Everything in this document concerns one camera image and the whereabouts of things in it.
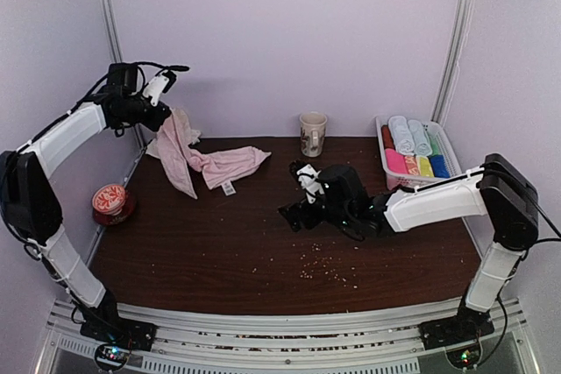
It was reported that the orange patterned rolled towel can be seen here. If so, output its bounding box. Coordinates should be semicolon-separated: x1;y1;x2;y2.
404;156;421;176

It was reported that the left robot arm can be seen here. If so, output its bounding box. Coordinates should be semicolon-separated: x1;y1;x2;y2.
1;61;183;342

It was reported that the yellow rolled towel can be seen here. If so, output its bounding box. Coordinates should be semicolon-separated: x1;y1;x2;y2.
415;156;435;178

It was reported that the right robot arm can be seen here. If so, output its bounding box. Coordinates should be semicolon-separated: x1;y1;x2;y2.
278;153;546;341

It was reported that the right aluminium frame post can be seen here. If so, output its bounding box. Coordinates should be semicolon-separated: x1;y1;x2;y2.
430;0;473;126

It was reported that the aluminium frame post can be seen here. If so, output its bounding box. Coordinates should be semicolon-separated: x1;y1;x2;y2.
90;0;146;150
430;0;473;126

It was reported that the pale blue rolled towel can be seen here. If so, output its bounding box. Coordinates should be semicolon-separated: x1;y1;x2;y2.
408;119;433;157

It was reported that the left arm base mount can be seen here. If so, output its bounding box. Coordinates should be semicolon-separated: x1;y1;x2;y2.
80;319;157;372

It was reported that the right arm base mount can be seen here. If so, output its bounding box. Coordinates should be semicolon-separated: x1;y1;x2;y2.
419;316;494;370

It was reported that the floral ceramic mug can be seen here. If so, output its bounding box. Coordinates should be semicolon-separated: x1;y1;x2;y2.
299;112;328;158

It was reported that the light blue rolled towel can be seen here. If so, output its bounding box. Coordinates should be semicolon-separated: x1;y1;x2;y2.
387;116;415;156

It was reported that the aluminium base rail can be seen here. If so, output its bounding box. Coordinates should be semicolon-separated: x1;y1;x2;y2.
32;299;546;373

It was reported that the cream crumpled towel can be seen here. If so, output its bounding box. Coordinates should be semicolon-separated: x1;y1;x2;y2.
146;108;202;159

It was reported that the dark red rolled towel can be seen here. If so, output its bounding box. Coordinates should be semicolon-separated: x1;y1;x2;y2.
380;124;395;150

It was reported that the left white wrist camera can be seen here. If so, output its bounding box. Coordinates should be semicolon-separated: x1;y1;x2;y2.
142;70;177;107

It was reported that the green rolled towel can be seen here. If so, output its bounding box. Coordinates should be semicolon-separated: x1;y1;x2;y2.
428;134;441;156

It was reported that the pink rolled towel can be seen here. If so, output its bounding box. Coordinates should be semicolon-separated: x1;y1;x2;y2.
385;148;408;174

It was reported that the red white patterned bowl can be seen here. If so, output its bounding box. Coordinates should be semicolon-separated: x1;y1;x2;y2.
92;184;126;215

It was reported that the pink towel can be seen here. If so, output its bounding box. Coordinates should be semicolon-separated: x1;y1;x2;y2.
155;116;272;199
385;148;408;174

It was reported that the white plastic basket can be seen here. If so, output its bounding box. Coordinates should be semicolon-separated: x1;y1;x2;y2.
375;116;462;189

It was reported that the left aluminium frame post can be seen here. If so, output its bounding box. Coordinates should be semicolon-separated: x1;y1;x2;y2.
90;0;146;150

